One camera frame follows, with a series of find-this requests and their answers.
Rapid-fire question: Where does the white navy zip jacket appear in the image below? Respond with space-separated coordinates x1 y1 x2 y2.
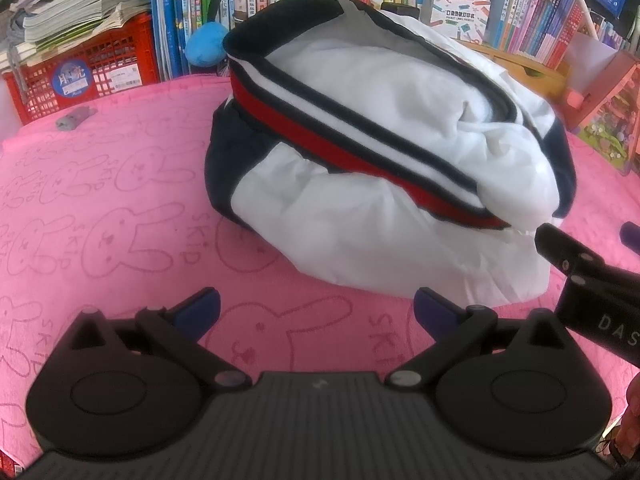
205 0 577 307

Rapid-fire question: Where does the pink dollhouse toy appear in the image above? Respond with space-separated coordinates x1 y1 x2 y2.
562 34 639 174

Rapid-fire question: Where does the wooden drawer organizer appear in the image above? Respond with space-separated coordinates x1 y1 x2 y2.
460 41 570 103

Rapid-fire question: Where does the small grey flat object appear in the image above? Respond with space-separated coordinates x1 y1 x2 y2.
55 106 96 131

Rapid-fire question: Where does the red plastic crate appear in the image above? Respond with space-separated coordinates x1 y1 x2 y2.
2 13 160 125

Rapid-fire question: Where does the blue plush ball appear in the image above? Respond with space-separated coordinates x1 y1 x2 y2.
184 22 228 68

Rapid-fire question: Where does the stack of papers and booklets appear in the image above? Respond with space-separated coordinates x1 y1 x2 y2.
1 0 151 72

